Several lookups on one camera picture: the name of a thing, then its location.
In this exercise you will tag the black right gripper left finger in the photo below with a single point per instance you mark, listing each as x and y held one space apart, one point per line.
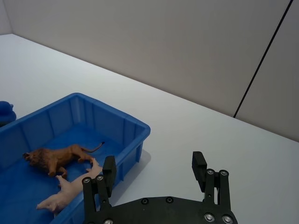
109 172

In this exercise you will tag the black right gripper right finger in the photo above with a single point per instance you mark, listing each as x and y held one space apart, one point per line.
199 168

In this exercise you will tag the pink pig toy figure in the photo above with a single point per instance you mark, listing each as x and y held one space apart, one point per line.
69 187

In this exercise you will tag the brown lion toy figure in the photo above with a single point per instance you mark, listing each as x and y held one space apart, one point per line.
53 158

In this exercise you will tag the blue plastic bin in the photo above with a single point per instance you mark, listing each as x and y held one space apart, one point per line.
70 112

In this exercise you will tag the blue rounded plastic object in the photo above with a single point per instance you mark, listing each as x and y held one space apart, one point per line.
5 112

